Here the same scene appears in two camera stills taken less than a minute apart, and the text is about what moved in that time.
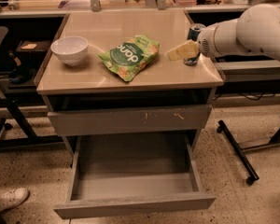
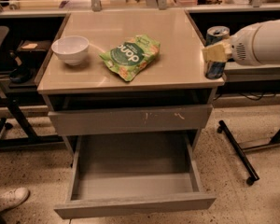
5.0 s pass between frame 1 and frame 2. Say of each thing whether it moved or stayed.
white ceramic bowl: stayed
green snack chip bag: stayed
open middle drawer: stayed
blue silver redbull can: moved
